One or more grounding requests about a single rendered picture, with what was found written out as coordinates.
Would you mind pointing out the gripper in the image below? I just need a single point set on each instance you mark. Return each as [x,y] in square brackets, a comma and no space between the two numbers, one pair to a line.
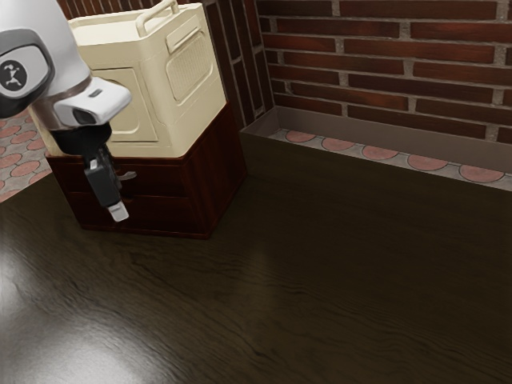
[78,140]

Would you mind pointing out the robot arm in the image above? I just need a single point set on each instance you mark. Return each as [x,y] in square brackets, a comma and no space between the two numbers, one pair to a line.
[52,52]

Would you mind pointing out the dark wooden drawer cabinet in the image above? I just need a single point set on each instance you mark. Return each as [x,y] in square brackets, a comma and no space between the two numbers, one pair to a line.
[176,188]

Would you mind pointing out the cream box with lid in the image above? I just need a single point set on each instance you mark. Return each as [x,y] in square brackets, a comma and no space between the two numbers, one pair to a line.
[160,80]

